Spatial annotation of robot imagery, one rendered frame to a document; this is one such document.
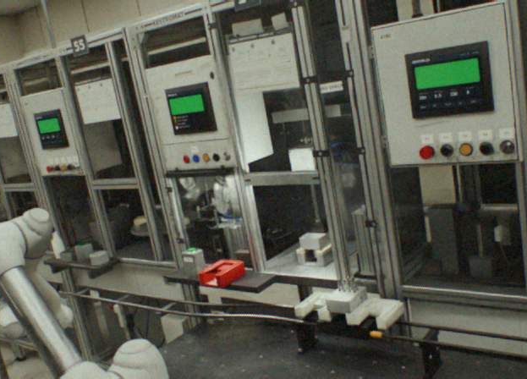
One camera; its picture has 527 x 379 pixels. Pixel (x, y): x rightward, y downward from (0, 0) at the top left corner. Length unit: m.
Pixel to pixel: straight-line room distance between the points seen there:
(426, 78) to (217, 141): 0.94
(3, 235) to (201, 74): 0.98
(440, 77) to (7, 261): 1.45
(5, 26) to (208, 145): 8.08
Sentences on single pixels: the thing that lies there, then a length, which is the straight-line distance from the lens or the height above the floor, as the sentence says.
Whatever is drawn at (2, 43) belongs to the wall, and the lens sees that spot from 10.22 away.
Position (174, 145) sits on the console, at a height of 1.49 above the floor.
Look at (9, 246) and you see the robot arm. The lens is 2.02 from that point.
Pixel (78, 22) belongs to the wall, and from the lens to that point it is 9.12.
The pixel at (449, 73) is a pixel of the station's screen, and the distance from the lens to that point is 1.83.
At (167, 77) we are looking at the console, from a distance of 2.55.
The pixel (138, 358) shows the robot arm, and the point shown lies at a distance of 1.94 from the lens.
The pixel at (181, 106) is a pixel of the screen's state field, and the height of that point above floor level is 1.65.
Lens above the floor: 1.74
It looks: 12 degrees down
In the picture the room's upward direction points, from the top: 11 degrees counter-clockwise
